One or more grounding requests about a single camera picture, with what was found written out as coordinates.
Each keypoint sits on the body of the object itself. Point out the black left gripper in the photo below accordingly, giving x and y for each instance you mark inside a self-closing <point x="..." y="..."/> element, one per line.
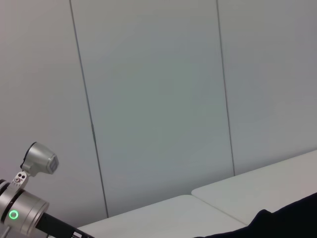
<point x="62" y="226"/>

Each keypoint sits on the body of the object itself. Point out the black shirt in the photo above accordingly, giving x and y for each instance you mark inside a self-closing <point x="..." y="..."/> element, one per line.
<point x="277" y="220"/>

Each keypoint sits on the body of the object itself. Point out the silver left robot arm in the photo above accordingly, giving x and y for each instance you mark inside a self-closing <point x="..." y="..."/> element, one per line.
<point x="22" y="208"/>

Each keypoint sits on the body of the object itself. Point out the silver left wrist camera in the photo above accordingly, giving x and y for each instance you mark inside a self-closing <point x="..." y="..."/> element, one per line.
<point x="40" y="158"/>

